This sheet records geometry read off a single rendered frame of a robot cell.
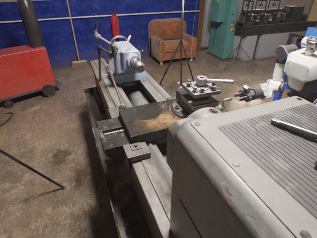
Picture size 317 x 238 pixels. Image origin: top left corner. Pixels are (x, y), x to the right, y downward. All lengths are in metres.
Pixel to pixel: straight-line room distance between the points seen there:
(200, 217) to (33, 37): 3.68
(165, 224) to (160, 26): 4.69
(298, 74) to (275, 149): 1.35
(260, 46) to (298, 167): 5.54
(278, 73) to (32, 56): 3.32
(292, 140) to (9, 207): 2.22
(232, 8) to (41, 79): 4.11
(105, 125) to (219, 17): 4.48
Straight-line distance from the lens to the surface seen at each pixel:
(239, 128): 0.58
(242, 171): 0.46
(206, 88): 1.24
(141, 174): 1.12
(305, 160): 0.54
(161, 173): 1.11
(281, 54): 1.98
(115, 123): 1.41
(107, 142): 1.26
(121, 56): 1.83
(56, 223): 2.09
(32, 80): 3.96
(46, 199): 2.28
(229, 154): 0.49
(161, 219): 0.97
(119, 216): 1.50
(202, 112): 0.86
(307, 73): 1.81
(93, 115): 2.45
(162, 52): 4.95
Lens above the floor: 1.65
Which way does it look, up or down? 33 degrees down
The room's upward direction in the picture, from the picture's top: straight up
